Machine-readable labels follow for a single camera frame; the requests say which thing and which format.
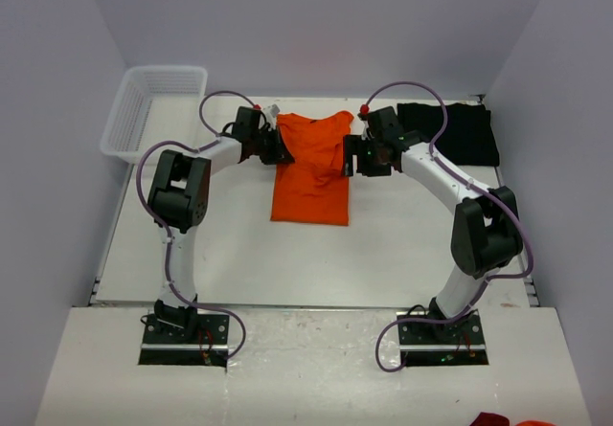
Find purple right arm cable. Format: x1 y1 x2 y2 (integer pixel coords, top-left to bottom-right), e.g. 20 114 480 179
358 80 535 325

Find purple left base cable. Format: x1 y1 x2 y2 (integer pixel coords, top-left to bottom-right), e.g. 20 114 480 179
191 303 247 363

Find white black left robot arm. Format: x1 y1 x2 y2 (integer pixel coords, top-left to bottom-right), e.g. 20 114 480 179
147 106 294 343

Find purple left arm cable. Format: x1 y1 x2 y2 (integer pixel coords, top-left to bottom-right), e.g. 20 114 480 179
136 90 262 312

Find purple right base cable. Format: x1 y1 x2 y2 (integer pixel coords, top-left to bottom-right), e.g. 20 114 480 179
375 315 432 374

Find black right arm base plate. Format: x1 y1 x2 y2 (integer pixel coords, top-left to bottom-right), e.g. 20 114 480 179
397 311 488 368

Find dark red cloth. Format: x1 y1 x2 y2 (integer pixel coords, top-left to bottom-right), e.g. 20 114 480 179
470 412 511 426

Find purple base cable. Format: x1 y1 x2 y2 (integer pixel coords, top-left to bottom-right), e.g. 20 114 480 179
191 303 247 363
375 315 432 374

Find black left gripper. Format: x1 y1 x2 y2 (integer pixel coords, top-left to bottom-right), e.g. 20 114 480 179
250 125 293 166

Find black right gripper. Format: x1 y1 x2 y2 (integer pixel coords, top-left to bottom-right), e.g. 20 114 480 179
342 135 392 178

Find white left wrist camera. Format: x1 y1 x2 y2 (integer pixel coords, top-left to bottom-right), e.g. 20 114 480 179
262 103 281 117

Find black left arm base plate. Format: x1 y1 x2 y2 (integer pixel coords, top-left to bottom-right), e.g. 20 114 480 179
138 313 229 369

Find folded black t shirt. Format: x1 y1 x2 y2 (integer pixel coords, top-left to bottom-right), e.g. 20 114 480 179
397 102 500 168

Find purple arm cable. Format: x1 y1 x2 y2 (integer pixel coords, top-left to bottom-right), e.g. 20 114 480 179
358 80 535 325
136 90 262 312

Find orange cloth at edge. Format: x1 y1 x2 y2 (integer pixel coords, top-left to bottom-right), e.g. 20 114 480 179
515 420 556 426

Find white plastic mesh basket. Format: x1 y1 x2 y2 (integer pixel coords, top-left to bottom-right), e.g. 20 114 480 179
100 65 208 165

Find orange t shirt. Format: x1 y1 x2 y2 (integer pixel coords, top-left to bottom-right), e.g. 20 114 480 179
270 111 353 226

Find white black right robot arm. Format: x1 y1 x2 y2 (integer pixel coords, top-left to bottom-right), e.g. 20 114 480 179
342 104 524 343

